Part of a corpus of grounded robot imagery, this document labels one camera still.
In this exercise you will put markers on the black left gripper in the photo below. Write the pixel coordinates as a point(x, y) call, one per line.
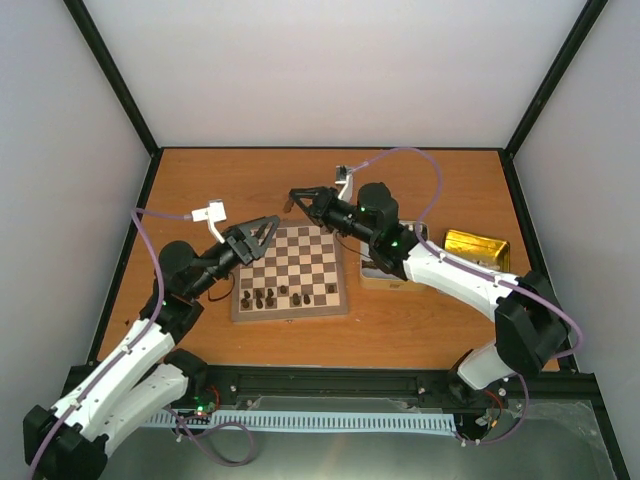
point(242, 244)

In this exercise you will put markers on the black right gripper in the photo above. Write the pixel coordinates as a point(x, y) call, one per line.
point(318, 210)

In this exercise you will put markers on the silver tin tray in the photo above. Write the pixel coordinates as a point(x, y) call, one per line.
point(390, 280)

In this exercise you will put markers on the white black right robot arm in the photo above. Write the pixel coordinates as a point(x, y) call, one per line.
point(530, 326)

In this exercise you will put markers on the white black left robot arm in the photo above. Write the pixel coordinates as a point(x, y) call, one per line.
point(146, 371)

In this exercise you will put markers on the small electronics board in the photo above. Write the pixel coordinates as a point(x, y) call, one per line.
point(207, 402)

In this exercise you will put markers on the white chess pieces pile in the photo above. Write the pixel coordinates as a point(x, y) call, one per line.
point(489, 265)

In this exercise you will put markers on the wooden chessboard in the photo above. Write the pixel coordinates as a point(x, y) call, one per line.
point(306, 259)

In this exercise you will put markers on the gold tin tray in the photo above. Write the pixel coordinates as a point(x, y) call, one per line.
point(474, 247)

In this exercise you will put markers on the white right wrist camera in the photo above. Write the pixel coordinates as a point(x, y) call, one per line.
point(344, 182)

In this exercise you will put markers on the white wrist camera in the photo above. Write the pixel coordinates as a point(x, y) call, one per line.
point(212, 214)
point(344, 182)

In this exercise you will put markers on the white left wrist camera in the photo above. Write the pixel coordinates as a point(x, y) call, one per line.
point(212, 214)

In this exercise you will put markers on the black aluminium frame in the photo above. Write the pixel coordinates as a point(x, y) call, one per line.
point(75, 437)

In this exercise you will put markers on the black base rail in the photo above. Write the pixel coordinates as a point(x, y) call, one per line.
point(421, 388)

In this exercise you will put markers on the light blue cable duct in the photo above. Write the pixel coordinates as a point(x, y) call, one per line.
point(331, 422)

